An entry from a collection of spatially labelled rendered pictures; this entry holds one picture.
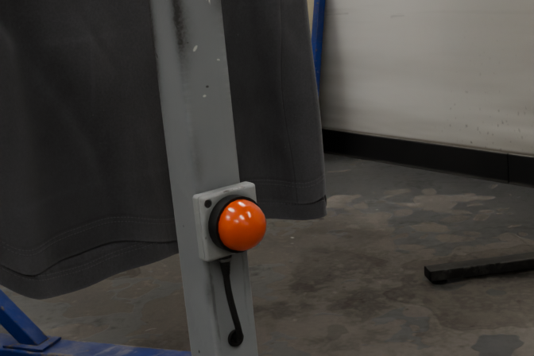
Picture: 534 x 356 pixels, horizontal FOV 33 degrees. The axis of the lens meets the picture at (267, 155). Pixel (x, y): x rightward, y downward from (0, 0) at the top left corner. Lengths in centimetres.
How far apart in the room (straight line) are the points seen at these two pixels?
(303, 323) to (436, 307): 32
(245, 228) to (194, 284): 8
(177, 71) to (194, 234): 12
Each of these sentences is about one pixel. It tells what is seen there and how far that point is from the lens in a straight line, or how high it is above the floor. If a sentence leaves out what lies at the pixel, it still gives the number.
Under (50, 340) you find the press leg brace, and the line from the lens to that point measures 212.
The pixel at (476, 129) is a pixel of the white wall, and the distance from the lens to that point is 334.
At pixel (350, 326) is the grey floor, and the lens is 212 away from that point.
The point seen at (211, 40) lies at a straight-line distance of 66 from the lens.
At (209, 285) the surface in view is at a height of 60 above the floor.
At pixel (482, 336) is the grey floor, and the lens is 205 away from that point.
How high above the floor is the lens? 83
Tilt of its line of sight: 12 degrees down
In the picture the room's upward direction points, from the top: 6 degrees counter-clockwise
